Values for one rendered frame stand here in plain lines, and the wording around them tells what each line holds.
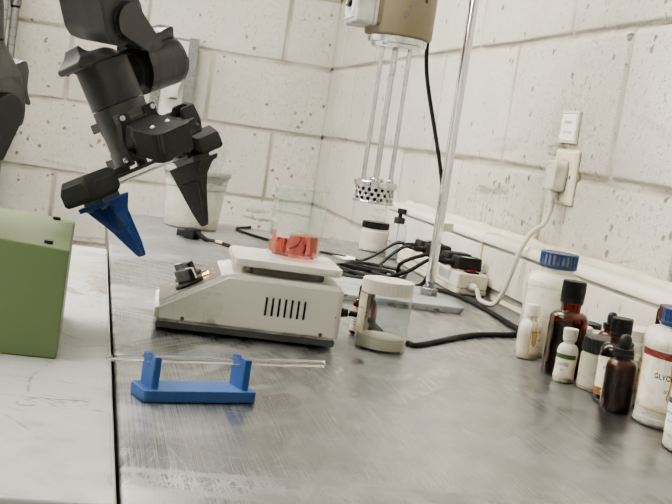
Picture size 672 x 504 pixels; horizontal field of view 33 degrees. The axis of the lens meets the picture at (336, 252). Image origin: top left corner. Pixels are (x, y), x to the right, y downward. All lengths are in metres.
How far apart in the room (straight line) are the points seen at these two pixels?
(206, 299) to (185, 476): 0.49
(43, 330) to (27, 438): 0.25
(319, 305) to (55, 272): 0.33
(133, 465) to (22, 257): 0.32
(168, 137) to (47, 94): 2.55
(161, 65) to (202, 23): 2.47
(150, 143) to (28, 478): 0.52
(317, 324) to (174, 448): 0.46
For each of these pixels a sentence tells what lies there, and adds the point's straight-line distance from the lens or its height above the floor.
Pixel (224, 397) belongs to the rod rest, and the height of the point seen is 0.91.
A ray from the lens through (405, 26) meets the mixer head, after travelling 1.69.
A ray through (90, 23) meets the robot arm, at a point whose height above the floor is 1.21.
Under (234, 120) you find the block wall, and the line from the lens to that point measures 3.72.
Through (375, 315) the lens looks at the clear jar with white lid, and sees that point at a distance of 1.26.
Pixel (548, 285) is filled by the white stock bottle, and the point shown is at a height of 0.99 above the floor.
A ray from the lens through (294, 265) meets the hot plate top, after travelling 1.22.
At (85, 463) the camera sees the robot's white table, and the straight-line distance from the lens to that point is 0.75.
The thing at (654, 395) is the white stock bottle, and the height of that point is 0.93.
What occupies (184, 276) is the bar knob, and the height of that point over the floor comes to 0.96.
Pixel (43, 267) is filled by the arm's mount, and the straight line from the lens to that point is 1.02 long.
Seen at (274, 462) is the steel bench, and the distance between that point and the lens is 0.80.
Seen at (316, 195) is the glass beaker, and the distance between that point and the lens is 1.25.
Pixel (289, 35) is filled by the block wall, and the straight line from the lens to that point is 3.76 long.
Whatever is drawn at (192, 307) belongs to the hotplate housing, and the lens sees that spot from 1.22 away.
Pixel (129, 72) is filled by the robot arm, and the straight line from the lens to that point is 1.22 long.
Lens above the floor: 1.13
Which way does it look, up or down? 6 degrees down
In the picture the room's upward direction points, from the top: 8 degrees clockwise
